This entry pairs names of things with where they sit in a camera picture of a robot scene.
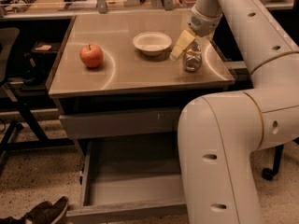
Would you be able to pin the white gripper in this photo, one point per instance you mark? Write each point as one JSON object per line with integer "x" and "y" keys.
{"x": 204, "y": 24}

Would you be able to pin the crushed metallic can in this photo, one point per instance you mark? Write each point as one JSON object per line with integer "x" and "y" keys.
{"x": 192, "y": 60}

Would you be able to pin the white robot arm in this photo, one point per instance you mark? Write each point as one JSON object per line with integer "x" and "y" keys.
{"x": 218, "y": 132}

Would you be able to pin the grey drawer cabinet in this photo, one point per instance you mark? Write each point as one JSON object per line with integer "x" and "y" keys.
{"x": 127, "y": 79}

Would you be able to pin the closed grey top drawer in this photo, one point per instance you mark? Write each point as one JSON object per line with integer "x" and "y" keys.
{"x": 118, "y": 123}

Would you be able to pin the open grey middle drawer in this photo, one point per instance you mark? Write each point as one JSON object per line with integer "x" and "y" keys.
{"x": 130, "y": 177}

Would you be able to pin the white bowl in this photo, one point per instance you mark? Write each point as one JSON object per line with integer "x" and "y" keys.
{"x": 152, "y": 43}

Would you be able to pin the red apple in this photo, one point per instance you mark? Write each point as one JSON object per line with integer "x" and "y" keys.
{"x": 91, "y": 55}

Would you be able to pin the black office chair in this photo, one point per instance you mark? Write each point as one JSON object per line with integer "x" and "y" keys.
{"x": 270, "y": 173}

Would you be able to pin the dark chair at left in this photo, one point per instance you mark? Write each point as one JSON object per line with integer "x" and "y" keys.
{"x": 7, "y": 40}

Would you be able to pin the dark right shoe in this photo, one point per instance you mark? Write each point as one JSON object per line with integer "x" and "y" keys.
{"x": 48, "y": 213}

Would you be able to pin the dark shoe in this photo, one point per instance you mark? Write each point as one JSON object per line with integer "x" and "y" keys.
{"x": 18, "y": 218}
{"x": 48, "y": 213}

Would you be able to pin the dark left shoe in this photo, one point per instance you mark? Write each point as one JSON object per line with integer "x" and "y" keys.
{"x": 18, "y": 218}

